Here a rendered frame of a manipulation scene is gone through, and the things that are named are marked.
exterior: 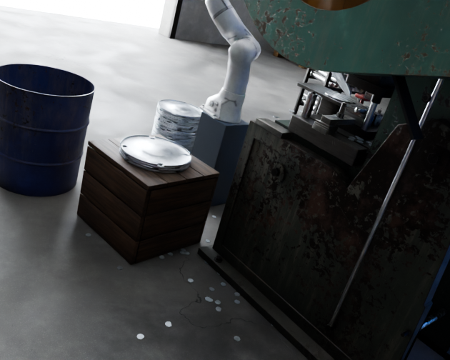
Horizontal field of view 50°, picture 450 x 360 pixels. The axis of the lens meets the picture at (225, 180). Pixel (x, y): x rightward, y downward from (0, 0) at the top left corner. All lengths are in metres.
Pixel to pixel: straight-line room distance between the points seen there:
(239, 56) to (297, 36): 0.77
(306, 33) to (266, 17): 0.17
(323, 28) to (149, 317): 1.07
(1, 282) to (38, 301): 0.15
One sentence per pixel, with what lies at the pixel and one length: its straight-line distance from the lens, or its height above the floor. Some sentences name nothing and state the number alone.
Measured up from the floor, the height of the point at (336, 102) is 0.78.
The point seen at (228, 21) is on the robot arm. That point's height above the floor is 0.89.
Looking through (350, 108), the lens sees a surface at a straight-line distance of 1.81.
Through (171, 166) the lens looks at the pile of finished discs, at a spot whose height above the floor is 0.38.
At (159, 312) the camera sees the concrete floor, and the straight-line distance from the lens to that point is 1.75.
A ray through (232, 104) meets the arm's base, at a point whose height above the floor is 0.54.
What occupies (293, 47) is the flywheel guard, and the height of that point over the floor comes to 0.96.
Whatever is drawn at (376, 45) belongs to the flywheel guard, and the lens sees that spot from 1.31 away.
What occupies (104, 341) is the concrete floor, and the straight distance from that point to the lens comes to 1.62.
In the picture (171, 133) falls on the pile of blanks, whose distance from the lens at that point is 2.96.
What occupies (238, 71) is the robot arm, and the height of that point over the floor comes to 0.70.
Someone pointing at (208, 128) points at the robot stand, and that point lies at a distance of 2.37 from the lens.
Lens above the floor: 1.13
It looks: 24 degrees down
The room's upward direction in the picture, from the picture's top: 16 degrees clockwise
